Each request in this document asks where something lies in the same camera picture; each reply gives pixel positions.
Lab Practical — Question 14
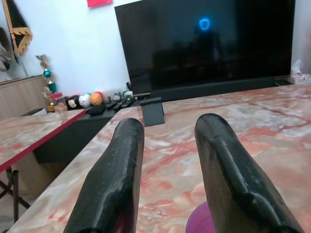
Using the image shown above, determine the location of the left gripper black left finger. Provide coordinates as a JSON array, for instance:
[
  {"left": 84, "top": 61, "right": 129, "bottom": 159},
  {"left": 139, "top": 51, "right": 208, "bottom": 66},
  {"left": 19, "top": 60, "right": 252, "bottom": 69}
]
[{"left": 63, "top": 117, "right": 145, "bottom": 233}]

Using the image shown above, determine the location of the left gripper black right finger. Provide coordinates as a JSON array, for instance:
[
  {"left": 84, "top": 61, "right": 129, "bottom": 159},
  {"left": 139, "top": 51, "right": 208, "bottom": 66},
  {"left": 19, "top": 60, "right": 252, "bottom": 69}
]
[{"left": 194, "top": 113, "right": 306, "bottom": 233}]

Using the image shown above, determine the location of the purple plastic cup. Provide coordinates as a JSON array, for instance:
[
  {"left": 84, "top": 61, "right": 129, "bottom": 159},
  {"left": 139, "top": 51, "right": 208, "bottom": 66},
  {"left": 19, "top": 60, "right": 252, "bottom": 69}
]
[{"left": 186, "top": 203, "right": 216, "bottom": 233}]

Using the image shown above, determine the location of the black tv console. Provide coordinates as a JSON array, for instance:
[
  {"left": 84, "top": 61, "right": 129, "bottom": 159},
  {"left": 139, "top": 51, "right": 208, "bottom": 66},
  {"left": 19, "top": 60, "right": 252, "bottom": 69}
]
[{"left": 34, "top": 97, "right": 146, "bottom": 163}]

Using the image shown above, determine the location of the small black stand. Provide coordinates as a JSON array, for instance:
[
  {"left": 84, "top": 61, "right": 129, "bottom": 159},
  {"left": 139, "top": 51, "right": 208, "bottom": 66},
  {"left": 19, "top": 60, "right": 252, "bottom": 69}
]
[{"left": 139, "top": 97, "right": 166, "bottom": 127}]

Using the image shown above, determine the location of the orange round plush toy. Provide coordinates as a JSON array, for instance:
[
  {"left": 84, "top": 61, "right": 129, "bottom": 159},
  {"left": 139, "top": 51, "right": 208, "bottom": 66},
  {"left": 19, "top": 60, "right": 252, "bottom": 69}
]
[{"left": 90, "top": 91, "right": 105, "bottom": 106}]

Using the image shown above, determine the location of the white round plush toy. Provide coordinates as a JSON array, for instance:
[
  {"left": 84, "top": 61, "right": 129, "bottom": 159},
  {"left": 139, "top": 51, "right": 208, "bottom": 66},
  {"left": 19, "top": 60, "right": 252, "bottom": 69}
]
[{"left": 78, "top": 93, "right": 92, "bottom": 108}]

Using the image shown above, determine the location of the black soundbar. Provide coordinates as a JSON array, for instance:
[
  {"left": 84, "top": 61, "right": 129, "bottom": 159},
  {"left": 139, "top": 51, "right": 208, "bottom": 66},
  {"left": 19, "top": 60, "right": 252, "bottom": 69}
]
[{"left": 150, "top": 77, "right": 273, "bottom": 102}]

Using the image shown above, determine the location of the black mouse plush toy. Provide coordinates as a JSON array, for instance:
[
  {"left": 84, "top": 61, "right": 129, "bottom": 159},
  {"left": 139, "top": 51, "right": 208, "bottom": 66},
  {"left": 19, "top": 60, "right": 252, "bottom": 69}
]
[{"left": 65, "top": 95, "right": 81, "bottom": 110}]

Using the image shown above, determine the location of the pink plush toy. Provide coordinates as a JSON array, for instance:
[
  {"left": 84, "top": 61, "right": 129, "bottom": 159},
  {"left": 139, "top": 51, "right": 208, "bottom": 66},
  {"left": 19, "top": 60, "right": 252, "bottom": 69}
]
[{"left": 53, "top": 98, "right": 68, "bottom": 112}]

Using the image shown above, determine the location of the marble folding table red edge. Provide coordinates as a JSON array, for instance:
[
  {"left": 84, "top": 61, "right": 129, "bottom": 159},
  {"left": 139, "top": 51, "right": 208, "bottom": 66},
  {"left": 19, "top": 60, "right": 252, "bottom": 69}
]
[{"left": 0, "top": 109, "right": 87, "bottom": 223}]

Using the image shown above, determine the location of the small gold trophy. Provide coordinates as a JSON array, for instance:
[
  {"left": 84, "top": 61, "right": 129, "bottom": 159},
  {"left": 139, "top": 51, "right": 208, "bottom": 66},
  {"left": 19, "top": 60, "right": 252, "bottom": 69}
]
[{"left": 41, "top": 86, "right": 55, "bottom": 114}]

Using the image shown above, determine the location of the light wooden cabinet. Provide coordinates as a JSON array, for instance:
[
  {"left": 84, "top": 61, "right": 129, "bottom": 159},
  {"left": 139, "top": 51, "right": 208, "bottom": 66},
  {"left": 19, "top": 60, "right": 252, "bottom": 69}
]
[{"left": 0, "top": 74, "right": 48, "bottom": 119}]

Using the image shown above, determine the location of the tall trophy teal ball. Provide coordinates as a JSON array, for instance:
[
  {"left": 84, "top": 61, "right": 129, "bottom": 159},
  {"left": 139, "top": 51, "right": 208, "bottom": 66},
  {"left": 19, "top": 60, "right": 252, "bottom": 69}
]
[{"left": 35, "top": 53, "right": 58, "bottom": 94}]

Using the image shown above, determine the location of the large black television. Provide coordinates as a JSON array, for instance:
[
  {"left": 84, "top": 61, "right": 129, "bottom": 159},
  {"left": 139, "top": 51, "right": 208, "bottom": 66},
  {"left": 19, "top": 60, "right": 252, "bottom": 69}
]
[{"left": 114, "top": 0, "right": 296, "bottom": 94}]

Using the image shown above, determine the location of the white plastic bag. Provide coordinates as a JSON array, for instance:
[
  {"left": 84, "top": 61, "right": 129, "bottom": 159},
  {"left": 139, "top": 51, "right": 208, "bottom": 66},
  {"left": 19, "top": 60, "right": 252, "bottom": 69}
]
[{"left": 291, "top": 59, "right": 311, "bottom": 84}]

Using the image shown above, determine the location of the red paper sheet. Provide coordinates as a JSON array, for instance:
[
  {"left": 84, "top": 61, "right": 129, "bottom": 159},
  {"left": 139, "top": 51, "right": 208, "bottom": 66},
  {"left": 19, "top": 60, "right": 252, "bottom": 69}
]
[{"left": 87, "top": 0, "right": 114, "bottom": 8}]

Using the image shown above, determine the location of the black flag gold fringe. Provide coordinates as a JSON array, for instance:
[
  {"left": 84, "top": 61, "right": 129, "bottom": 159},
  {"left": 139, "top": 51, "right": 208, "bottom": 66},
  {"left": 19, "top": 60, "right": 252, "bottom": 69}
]
[{"left": 2, "top": 0, "right": 34, "bottom": 77}]

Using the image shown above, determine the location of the brown feathered wall ornament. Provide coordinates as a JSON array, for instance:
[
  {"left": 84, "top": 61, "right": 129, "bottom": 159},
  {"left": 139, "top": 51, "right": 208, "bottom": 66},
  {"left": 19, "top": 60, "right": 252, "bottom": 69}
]
[{"left": 0, "top": 26, "right": 13, "bottom": 72}]

